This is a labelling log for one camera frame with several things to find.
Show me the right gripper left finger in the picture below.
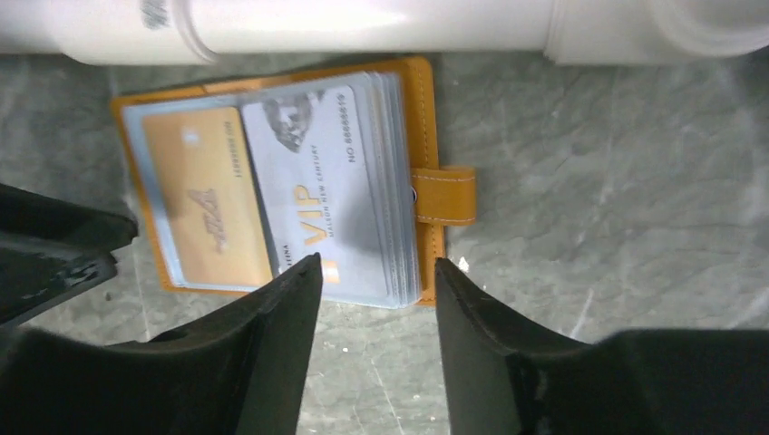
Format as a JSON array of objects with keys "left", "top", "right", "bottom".
[{"left": 1, "top": 254, "right": 323, "bottom": 434}]

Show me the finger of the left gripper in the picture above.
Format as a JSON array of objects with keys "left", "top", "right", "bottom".
[{"left": 1, "top": 184, "right": 138, "bottom": 327}]

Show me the gold VIP card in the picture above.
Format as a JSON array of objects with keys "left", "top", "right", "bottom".
[{"left": 141, "top": 107, "right": 273, "bottom": 291}]

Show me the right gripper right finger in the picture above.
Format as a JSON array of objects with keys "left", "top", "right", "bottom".
[{"left": 435, "top": 258, "right": 768, "bottom": 434}]

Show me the orange leather card holder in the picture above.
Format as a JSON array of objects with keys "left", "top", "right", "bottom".
[{"left": 111, "top": 56, "right": 476, "bottom": 309}]

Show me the silver VIP card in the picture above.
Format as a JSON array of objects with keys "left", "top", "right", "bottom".
[{"left": 242, "top": 85, "right": 394, "bottom": 307}]

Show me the white PVC pipe frame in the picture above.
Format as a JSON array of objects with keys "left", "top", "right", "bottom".
[{"left": 1, "top": 0, "right": 768, "bottom": 65}]

